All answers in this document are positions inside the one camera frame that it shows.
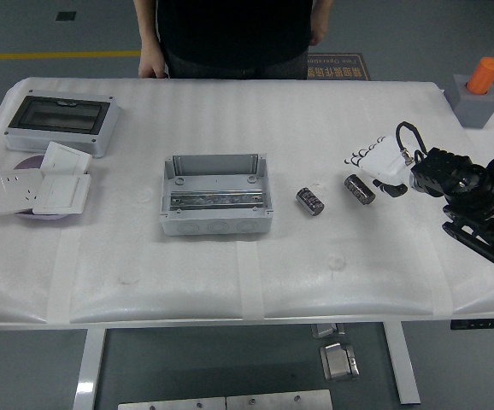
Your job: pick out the person's left hand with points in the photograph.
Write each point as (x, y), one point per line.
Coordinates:
(320, 30)

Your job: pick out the person's right hand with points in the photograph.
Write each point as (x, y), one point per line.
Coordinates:
(151, 64)

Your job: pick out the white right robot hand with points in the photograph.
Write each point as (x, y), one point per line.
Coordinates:
(386, 158)

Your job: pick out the person's right forearm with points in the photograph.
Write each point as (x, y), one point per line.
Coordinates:
(148, 25)

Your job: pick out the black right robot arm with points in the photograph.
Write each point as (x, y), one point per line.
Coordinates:
(465, 183)

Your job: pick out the person's left forearm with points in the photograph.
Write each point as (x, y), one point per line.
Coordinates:
(321, 8)

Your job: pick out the grey box with dark window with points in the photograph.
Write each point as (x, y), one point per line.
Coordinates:
(59, 121)

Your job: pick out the open grey junction box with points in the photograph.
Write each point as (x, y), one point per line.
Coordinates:
(215, 222)

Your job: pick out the dark floor sign orange text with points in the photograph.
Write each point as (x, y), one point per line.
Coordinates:
(345, 68)

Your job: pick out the person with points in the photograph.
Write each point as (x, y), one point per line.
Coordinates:
(234, 30)

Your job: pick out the grey block holder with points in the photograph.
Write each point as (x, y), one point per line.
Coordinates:
(475, 109)

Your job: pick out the orange cylinder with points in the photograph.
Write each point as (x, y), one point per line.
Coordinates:
(484, 76)

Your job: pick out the purple plate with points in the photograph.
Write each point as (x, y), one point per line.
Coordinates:
(29, 164)

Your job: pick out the small metal hinge block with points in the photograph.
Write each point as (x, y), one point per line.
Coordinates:
(325, 330)

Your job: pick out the white foam mat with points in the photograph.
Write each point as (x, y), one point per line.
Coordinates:
(230, 265)

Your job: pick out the black table control panel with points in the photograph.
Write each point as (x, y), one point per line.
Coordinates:
(482, 324)

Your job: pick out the white table leg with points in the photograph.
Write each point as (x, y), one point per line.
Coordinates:
(89, 371)
(403, 367)

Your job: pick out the large metal hinge block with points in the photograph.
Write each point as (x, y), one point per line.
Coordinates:
(339, 363)

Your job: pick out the white wall switch panel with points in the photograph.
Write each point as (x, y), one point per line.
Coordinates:
(61, 194)
(65, 159)

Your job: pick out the metal DIN rail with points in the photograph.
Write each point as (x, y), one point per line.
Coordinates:
(217, 200)

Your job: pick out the white wall socket panel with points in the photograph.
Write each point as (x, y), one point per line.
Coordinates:
(14, 192)

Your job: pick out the grey metal base plate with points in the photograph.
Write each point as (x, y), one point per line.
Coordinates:
(172, 403)
(279, 400)

